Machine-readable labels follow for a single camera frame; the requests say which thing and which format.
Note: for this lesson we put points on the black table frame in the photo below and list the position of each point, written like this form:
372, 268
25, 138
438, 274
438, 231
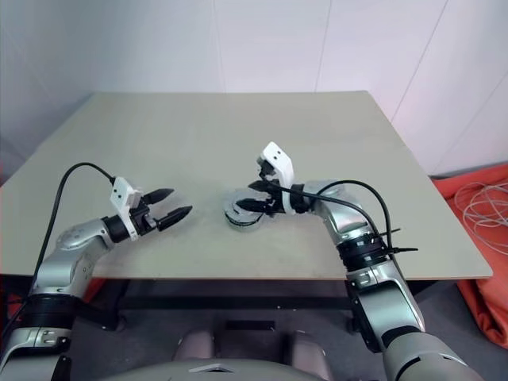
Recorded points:
238, 297

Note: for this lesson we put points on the orange cloth bag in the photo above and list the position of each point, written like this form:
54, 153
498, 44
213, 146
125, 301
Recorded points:
448, 186

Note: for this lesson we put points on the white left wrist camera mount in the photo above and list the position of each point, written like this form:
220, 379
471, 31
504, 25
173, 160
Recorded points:
121, 190

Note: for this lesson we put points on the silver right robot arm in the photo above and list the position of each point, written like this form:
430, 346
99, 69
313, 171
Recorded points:
345, 222

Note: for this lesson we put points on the grey robot torso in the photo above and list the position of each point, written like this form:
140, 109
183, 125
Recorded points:
246, 373

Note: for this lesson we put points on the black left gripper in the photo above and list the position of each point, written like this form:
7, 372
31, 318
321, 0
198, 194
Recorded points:
143, 220

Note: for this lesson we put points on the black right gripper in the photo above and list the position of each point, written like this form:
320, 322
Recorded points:
266, 168

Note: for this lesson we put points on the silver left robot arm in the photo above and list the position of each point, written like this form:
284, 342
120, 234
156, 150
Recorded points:
63, 242

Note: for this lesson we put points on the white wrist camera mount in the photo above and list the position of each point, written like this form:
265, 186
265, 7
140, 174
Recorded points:
121, 190
278, 156

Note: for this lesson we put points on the round grey housing lid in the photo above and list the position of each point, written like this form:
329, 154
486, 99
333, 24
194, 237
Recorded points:
230, 204

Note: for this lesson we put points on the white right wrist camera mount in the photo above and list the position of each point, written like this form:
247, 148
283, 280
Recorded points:
278, 156

